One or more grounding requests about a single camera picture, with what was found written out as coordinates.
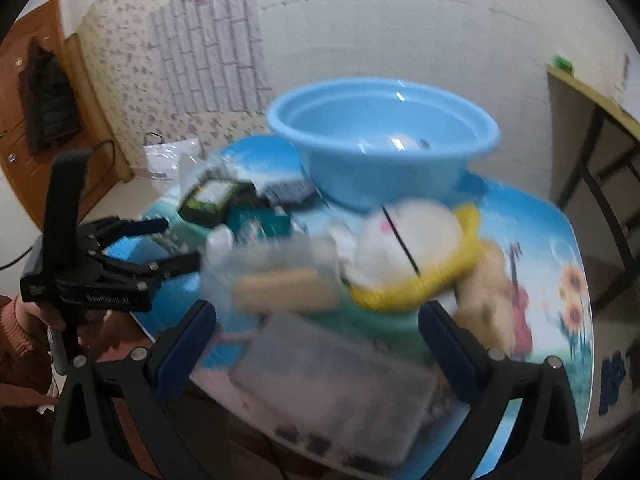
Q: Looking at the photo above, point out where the blue plastic basin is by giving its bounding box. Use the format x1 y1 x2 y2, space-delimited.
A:
267 78 500 211

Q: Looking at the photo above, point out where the black green box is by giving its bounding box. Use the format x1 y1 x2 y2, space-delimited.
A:
178 179 254 229

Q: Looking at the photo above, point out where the person's hand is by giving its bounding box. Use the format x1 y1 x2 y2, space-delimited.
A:
15 296 152 362

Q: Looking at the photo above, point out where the beige plush bear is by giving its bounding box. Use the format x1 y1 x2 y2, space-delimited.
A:
454 238 515 356

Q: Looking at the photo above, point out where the pictorial table mat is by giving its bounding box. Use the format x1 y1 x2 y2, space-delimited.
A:
106 134 597 478

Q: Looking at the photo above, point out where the frosted plastic box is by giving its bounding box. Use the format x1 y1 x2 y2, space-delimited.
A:
230 313 437 465

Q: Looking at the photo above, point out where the clear box with toothpicks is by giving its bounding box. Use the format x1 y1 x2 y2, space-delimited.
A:
200 234 342 315

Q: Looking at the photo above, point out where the green small box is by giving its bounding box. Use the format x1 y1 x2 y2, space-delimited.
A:
552 55 574 74

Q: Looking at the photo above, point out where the white yellow plush toy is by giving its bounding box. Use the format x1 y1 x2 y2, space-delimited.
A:
329 198 484 312

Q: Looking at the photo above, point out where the white plastic bag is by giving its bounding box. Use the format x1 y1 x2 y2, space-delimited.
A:
143 131 203 194

